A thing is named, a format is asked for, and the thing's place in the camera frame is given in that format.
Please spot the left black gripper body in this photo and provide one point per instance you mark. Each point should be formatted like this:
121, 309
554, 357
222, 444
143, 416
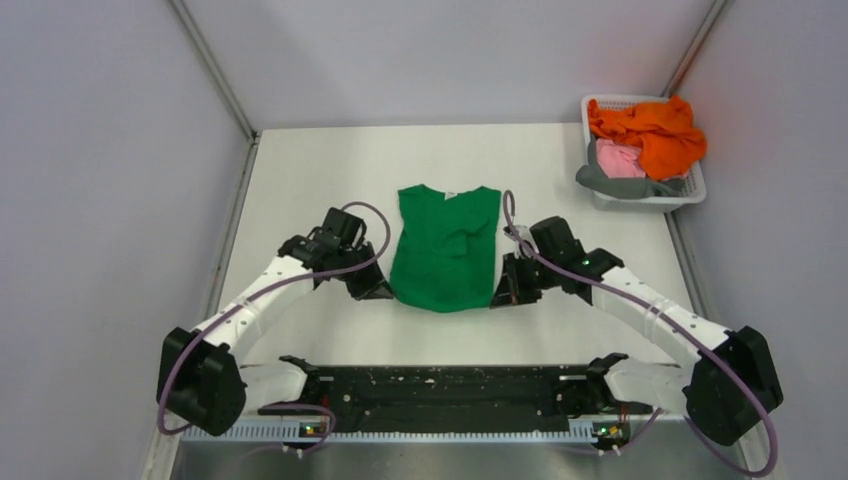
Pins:
359, 254

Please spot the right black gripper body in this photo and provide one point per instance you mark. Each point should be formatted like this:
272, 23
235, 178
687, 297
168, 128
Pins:
548, 275

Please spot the green t shirt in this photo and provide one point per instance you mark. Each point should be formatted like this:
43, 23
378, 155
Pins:
445, 256

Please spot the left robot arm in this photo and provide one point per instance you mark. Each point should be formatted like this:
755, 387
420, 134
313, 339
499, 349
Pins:
203, 376

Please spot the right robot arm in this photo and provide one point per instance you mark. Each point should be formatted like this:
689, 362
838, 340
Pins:
723, 381

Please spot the grey t shirt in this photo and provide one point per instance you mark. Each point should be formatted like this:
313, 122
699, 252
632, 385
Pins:
592, 177

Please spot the pink t shirt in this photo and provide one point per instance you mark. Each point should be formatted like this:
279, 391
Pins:
619, 161

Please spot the orange t shirt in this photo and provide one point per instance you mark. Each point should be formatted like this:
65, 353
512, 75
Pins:
665, 132

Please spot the white plastic basket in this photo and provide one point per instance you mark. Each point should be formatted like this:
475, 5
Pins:
688, 190

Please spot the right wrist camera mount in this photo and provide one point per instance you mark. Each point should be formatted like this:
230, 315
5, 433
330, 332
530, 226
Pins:
519, 234

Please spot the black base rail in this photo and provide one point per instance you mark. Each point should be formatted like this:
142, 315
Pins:
454, 400

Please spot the left aluminium frame post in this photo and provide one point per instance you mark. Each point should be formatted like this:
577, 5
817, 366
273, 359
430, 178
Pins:
212, 69

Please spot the aluminium frame post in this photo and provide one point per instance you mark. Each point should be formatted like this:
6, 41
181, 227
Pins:
717, 10
212, 69

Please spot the right aluminium frame post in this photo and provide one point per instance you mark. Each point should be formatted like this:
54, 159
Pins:
717, 10

